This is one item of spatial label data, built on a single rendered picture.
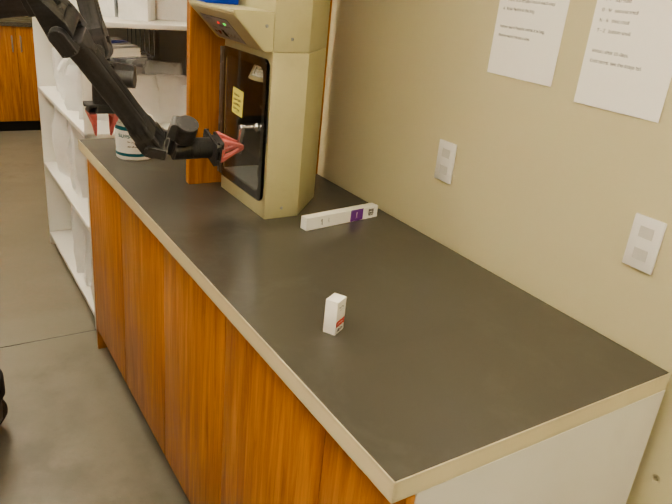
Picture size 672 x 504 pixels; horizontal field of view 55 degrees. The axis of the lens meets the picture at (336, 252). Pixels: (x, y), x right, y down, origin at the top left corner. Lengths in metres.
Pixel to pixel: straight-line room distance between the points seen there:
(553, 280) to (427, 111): 0.62
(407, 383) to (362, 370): 0.09
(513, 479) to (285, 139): 1.10
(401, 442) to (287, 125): 1.05
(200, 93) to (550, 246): 1.16
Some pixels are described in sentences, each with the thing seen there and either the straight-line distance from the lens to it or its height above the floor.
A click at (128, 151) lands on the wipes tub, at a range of 2.43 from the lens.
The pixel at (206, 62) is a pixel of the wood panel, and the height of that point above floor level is 1.33.
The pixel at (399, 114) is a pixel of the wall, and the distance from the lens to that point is 2.04.
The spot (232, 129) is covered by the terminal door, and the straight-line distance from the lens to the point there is 2.03.
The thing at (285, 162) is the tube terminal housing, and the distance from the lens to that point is 1.88.
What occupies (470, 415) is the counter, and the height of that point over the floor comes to 0.94.
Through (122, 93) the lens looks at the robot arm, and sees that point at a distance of 1.70.
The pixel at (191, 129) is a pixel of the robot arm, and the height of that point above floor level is 1.21.
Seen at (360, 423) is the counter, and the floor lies 0.94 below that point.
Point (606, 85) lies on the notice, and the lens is 1.54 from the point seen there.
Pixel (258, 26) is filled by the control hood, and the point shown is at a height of 1.47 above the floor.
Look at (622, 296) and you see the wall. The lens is 1.55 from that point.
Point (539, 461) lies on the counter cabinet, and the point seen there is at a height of 0.85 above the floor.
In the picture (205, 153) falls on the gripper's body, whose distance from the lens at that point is 1.82.
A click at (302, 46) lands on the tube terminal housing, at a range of 1.84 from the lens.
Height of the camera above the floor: 1.61
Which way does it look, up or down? 23 degrees down
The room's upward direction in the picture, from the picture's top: 6 degrees clockwise
